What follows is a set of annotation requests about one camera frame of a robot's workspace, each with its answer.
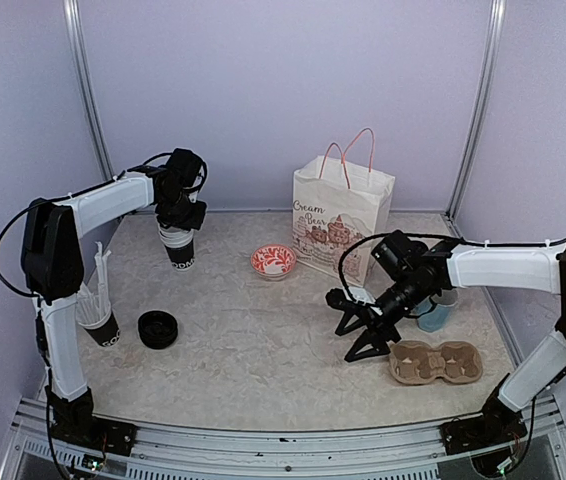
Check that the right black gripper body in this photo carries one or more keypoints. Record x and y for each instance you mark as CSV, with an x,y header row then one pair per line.
x,y
410,293

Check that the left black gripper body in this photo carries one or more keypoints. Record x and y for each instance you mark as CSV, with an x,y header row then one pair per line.
x,y
179,213

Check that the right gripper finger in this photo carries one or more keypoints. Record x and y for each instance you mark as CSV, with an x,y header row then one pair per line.
x,y
352,320
372,343

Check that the stack of black paper cups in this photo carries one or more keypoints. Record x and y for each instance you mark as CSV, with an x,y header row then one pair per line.
x,y
179,246

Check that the white paper takeout bag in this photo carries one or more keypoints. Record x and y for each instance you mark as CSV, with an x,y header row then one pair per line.
x,y
335,204

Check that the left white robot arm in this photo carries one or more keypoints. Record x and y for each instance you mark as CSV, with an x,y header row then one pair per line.
x,y
52,262

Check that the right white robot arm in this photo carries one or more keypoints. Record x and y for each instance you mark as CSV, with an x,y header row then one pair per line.
x,y
419,271

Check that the light blue ceramic mug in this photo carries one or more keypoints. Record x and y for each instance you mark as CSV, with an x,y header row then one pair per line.
x,y
432,313

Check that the brown cardboard cup carrier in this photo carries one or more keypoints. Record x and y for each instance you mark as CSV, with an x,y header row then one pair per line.
x,y
418,363

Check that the red patterned white bowl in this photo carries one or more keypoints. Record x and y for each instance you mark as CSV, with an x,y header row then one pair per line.
x,y
273,261

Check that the stack of black cup lids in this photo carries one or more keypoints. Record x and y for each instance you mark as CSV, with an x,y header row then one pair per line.
x,y
157,329

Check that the cup holding wrapped straws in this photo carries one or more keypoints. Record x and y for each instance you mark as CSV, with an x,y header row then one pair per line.
x,y
94,309

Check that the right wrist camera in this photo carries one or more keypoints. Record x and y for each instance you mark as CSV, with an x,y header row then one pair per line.
x,y
347,301

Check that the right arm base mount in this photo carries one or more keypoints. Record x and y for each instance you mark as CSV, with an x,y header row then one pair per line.
x,y
494,425

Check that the left rear aluminium post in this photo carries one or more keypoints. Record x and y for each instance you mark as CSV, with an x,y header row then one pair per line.
x,y
81,66

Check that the aluminium post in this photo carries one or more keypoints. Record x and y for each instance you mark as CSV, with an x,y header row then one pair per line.
x,y
496,22
81,66

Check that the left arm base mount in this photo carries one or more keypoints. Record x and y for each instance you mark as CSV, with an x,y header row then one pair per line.
x,y
75,423

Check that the aluminium front frame rail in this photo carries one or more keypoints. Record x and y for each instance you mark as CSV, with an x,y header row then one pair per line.
x,y
160,451

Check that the right rear aluminium post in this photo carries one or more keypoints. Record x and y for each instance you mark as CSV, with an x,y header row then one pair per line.
x,y
496,22

